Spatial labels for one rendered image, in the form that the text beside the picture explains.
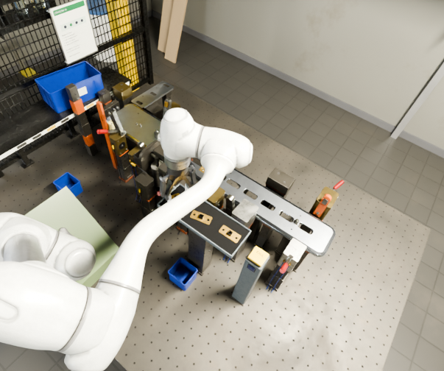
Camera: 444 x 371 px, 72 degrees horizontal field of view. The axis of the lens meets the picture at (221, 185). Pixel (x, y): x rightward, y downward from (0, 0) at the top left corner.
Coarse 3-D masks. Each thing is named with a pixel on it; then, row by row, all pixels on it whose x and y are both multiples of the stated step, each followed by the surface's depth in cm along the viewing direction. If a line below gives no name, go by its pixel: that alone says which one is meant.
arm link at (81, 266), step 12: (60, 240) 114; (72, 240) 116; (60, 252) 111; (72, 252) 111; (84, 252) 113; (60, 264) 110; (72, 264) 111; (84, 264) 113; (72, 276) 112; (84, 276) 115
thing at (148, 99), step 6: (162, 84) 199; (168, 84) 199; (150, 90) 194; (156, 90) 194; (162, 90) 195; (168, 90) 195; (138, 96) 189; (144, 96) 189; (150, 96) 190; (156, 96) 190; (144, 102) 186; (150, 102) 186
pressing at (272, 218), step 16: (128, 112) 179; (144, 112) 181; (128, 128) 171; (144, 128) 172; (160, 128) 174; (240, 176) 158; (240, 192) 152; (256, 192) 152; (272, 192) 154; (288, 208) 148; (272, 224) 142; (288, 224) 143; (304, 224) 144; (320, 224) 145; (304, 240) 139; (320, 240) 139; (320, 256) 135
